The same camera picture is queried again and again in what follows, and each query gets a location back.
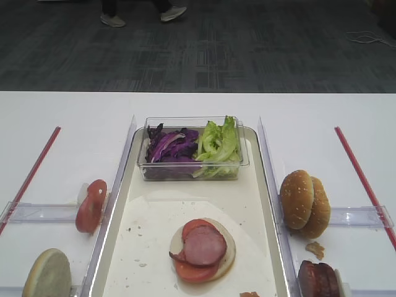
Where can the left grey sneaker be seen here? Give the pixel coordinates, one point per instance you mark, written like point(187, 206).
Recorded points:
point(115, 22)

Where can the long clear divider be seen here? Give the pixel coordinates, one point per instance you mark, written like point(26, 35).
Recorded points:
point(289, 273)
point(114, 191)

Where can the clear plastic salad container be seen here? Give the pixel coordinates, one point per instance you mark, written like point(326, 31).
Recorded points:
point(171, 124)

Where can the tomato slice on bun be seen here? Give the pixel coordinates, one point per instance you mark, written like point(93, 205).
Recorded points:
point(186, 271)

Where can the rear sesame bun top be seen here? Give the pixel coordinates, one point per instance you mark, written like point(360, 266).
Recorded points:
point(320, 212)

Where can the rear upright tomato slice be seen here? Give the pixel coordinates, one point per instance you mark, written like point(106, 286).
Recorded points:
point(96, 192)

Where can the purple cabbage pile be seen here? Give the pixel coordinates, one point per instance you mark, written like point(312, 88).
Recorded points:
point(172, 147)

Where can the right long clear divider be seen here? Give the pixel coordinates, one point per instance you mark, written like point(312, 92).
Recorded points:
point(289, 273)

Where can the clear holder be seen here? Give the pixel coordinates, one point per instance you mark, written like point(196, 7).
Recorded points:
point(365, 217)
point(22, 212)

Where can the cream metal tray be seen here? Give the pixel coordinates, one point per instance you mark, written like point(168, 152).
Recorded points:
point(135, 260)

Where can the left long clear divider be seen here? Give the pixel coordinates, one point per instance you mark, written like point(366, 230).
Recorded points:
point(114, 191)

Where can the upper left clear holder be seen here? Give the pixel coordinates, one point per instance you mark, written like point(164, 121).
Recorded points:
point(22, 212)

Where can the left red tape strip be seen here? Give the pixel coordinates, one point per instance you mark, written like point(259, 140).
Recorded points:
point(34, 173)

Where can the sesame bun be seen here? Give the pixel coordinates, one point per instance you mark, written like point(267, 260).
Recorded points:
point(320, 212)
point(297, 196)

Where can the right red tape strip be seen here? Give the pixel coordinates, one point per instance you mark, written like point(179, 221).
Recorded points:
point(367, 187)

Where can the green lettuce leaves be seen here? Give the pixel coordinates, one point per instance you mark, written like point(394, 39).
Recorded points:
point(218, 144)

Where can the bottom bun slice on tray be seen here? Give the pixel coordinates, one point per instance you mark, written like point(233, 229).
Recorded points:
point(227, 260)

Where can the upper right clear holder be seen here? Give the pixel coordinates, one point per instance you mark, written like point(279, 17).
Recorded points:
point(365, 217)

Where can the front sesame bun top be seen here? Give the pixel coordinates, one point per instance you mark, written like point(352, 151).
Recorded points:
point(297, 196)

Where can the round ham slice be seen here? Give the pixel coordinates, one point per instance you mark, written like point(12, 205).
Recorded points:
point(203, 246)

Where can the stack of meat patties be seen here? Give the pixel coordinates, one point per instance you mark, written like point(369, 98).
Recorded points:
point(316, 280)

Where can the bread crumb on table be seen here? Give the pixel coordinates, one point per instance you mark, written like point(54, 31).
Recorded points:
point(316, 249)

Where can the red tape strip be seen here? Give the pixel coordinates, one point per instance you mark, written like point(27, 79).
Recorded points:
point(367, 187)
point(34, 173)

